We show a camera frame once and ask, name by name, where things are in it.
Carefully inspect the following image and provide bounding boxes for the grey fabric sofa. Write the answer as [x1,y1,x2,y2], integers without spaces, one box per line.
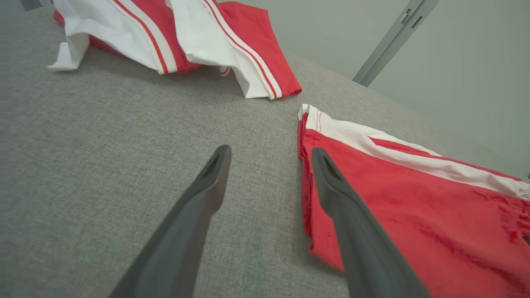
[0,0,530,298]

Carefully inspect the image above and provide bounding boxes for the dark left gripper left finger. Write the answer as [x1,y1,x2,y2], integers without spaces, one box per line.
[109,144,232,298]

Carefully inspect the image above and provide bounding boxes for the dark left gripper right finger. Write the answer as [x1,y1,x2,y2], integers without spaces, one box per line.
[311,147,432,298]

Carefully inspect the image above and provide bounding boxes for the red shorts with white stripe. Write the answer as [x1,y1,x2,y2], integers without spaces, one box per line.
[297,103,530,298]

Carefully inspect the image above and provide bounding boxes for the grey partition post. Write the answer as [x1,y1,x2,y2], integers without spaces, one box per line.
[352,0,440,88]

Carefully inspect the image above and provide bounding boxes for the red shirt with white sleeves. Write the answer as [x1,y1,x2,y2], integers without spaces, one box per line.
[48,0,303,100]

